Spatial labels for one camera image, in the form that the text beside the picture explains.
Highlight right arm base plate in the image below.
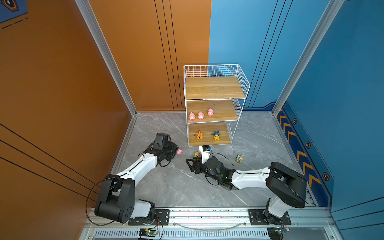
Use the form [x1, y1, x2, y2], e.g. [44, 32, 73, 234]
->
[248, 209, 292, 226]

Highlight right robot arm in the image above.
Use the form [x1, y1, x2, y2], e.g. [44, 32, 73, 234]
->
[186, 157, 307, 225]

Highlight right aluminium corner post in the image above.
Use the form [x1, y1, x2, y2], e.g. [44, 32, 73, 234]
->
[272, 0, 345, 117]

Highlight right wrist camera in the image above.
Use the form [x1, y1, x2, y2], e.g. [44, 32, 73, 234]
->
[199, 145, 212, 164]

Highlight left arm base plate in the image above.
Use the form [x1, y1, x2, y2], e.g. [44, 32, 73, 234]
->
[128, 209, 170, 226]

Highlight green toy car right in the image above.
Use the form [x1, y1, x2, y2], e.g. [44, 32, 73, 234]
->
[236, 154, 243, 163]

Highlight aluminium corner post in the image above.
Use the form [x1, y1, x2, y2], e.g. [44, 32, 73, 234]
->
[272, 0, 345, 117]
[75, 0, 137, 117]

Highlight aluminium rail frame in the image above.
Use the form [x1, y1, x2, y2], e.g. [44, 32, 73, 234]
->
[80, 207, 343, 240]

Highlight circuit board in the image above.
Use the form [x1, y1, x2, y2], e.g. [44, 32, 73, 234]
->
[138, 228, 159, 240]
[267, 227, 290, 240]

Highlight left circuit board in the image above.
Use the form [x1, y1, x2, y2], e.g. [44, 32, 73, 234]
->
[138, 228, 159, 240]

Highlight grey hooded pikachu figure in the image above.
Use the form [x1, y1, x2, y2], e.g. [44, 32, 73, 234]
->
[212, 130, 220, 141]

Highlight white wire wooden shelf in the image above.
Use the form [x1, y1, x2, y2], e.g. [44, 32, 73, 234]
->
[184, 64, 251, 147]

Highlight left aluminium corner post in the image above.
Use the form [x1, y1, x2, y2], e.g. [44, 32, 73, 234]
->
[75, 0, 137, 117]

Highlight orange pikachu figure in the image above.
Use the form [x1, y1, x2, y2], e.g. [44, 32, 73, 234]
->
[195, 130, 203, 140]

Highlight right circuit board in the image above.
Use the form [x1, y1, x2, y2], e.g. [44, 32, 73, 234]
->
[267, 227, 290, 240]

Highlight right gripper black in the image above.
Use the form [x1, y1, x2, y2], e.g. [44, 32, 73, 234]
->
[184, 157, 221, 184]

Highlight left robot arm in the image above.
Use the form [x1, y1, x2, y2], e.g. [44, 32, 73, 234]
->
[94, 133, 179, 225]

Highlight pink pig toy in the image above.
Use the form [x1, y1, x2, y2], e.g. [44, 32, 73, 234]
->
[189, 112, 196, 121]
[198, 112, 204, 121]
[207, 108, 214, 117]

